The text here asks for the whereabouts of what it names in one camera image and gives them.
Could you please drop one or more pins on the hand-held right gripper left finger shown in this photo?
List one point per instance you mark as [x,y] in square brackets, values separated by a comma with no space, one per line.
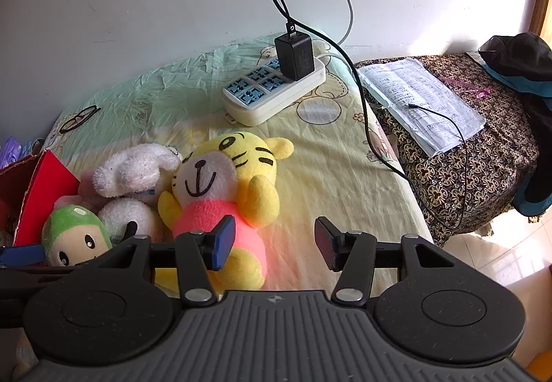
[224,242]

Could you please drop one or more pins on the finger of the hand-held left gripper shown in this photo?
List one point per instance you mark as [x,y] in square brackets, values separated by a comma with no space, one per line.
[21,255]

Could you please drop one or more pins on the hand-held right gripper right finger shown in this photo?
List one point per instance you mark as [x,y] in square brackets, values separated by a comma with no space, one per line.
[325,246]

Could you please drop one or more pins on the red cardboard box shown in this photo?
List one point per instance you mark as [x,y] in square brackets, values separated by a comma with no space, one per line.
[43,192]

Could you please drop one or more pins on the yellow tiger plush toy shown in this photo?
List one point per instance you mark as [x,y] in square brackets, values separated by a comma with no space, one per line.
[215,175]

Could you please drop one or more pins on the white rabbit plush toy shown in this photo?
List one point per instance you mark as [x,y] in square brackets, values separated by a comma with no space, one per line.
[129,170]

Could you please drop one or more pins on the desktop with pale printed sheet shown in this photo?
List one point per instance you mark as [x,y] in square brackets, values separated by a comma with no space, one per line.
[336,175]

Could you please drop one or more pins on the green mushroom plush toy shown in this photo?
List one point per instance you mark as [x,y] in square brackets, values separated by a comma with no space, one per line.
[73,235]

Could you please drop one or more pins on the pink plush toy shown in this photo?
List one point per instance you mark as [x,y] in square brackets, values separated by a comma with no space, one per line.
[88,188]

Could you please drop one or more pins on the purple plastic packet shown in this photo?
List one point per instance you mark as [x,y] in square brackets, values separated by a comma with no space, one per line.
[8,153]

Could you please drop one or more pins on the white power strip blue sockets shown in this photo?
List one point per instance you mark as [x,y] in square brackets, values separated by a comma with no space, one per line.
[258,106]

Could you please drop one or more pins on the printed paper sheets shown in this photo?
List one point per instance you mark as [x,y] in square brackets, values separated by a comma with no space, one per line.
[414,93]

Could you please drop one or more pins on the brown floral patterned cloth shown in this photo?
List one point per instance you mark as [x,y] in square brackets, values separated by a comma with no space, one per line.
[487,166]

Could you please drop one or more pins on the black charger adapter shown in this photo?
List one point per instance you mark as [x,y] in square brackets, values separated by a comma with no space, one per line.
[295,54]

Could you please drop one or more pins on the black and blue bag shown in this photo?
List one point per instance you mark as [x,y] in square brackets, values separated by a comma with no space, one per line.
[517,58]

